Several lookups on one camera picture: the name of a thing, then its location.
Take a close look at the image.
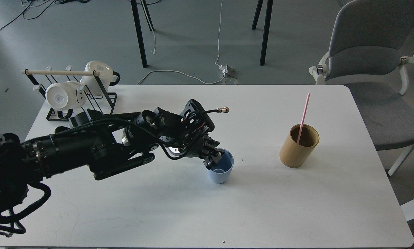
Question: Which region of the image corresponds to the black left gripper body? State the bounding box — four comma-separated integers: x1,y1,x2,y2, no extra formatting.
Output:
138,99,229,160

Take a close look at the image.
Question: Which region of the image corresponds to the blue plastic cup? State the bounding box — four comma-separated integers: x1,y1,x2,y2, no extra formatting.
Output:
207,148,234,184

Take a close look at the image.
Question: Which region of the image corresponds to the pink chopstick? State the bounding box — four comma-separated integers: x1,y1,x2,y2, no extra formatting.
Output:
297,93,311,144

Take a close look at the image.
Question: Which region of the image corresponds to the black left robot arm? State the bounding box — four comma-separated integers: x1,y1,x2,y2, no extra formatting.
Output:
0,99,229,237

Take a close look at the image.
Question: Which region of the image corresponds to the white power plug adapter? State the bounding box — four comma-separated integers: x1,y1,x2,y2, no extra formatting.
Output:
218,65,236,78

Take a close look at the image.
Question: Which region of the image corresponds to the bamboo cylindrical holder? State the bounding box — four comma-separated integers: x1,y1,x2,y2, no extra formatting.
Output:
279,124,320,168

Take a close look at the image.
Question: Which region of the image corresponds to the white mug upper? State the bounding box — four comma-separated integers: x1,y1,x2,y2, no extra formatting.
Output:
79,61,121,96

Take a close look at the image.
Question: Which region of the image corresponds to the white mug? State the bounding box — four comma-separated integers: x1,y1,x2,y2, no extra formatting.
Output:
45,81,87,119
79,61,121,96

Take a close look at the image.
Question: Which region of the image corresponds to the white mug lower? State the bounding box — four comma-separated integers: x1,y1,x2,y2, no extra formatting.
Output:
45,81,87,119

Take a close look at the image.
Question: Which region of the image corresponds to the black table leg left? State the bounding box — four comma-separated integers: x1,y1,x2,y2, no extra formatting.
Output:
131,0,154,68

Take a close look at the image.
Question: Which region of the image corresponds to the black table leg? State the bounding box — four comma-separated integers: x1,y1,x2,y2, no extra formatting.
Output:
131,0,154,68
252,0,274,66

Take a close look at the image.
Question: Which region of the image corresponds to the black table leg right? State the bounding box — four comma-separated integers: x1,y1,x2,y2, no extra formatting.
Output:
252,0,274,66

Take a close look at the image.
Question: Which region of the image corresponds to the wooden rack dowel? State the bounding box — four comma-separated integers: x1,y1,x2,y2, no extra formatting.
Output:
21,69,101,76

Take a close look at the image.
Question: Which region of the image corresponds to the grey office chair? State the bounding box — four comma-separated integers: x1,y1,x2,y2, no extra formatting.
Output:
309,0,414,176

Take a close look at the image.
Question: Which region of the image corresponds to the white floor cable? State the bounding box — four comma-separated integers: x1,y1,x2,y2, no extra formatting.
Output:
137,0,225,85

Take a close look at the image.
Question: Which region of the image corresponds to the black wire mug rack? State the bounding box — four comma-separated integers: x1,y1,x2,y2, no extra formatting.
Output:
24,70,120,122

